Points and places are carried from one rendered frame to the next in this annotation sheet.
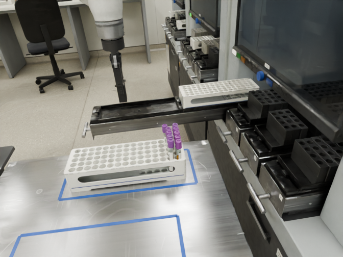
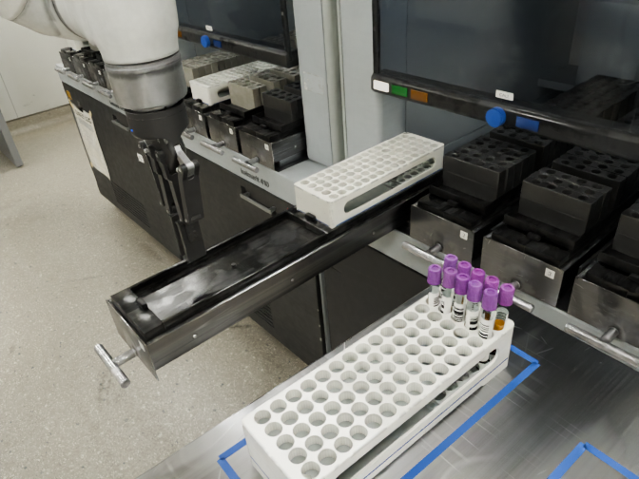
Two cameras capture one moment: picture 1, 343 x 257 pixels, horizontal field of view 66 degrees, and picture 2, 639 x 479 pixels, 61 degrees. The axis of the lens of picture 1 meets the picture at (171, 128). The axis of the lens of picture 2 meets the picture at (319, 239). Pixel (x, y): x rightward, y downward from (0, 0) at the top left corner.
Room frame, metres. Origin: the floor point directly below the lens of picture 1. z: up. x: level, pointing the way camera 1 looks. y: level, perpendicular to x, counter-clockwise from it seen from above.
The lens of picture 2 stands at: (0.24, 0.37, 1.30)
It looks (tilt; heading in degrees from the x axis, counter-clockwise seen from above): 34 degrees down; 328
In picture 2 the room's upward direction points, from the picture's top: 5 degrees counter-clockwise
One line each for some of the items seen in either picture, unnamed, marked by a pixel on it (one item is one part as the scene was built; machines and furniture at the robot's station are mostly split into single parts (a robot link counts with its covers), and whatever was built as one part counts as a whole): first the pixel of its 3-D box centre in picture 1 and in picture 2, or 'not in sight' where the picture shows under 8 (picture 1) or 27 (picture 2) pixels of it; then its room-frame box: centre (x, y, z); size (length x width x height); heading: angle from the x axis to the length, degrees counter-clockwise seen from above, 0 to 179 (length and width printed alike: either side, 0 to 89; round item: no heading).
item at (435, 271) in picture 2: (167, 142); (433, 303); (0.58, 0.01, 0.88); 0.02 x 0.02 x 0.11
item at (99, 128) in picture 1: (173, 111); (300, 242); (0.92, -0.01, 0.78); 0.73 x 0.14 x 0.09; 96
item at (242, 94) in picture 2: (205, 48); (244, 95); (1.50, -0.23, 0.85); 0.12 x 0.02 x 0.06; 7
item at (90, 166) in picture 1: (127, 163); (388, 388); (0.53, 0.12, 0.85); 0.30 x 0.10 x 0.06; 94
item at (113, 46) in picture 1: (114, 51); (162, 135); (0.91, 0.18, 1.04); 0.08 x 0.07 x 0.09; 6
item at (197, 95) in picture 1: (217, 94); (373, 178); (0.94, -0.19, 0.83); 0.30 x 0.10 x 0.06; 96
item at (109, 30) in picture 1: (110, 28); (147, 80); (0.91, 0.18, 1.11); 0.09 x 0.09 x 0.06
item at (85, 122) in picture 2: (167, 57); (87, 141); (2.68, -0.01, 0.43); 0.27 x 0.02 x 0.36; 6
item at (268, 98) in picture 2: (213, 56); (280, 108); (1.35, -0.24, 0.85); 0.12 x 0.02 x 0.06; 6
